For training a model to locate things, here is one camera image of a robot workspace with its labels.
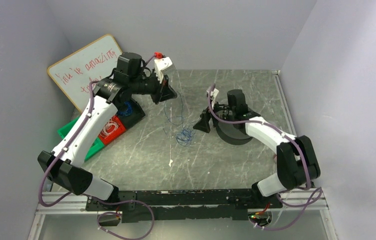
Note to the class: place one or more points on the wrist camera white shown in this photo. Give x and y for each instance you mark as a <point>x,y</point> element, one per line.
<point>162,66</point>
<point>212,93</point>

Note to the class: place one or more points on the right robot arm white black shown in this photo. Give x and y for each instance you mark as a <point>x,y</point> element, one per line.
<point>296,163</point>

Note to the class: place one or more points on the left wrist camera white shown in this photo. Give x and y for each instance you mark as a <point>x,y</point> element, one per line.
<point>162,66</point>

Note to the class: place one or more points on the whiteboard with red writing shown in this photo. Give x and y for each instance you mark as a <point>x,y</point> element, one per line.
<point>93,62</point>

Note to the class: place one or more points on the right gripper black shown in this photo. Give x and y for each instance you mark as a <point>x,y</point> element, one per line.
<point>210,120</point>

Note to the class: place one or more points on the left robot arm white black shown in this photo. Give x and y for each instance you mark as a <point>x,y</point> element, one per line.
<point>62,165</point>

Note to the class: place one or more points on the black bin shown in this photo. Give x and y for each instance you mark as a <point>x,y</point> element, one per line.
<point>132,115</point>

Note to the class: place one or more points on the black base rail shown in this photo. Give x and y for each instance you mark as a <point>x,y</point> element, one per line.
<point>200,204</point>

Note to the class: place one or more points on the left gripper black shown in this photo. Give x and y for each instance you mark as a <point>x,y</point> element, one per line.
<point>158,91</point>

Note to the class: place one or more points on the black spool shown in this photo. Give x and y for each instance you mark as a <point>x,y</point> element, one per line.
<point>235,134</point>

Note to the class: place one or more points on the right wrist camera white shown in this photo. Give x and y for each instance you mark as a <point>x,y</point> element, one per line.
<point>212,93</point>

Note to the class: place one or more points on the red bin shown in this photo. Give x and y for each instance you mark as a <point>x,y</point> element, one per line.
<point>111,130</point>

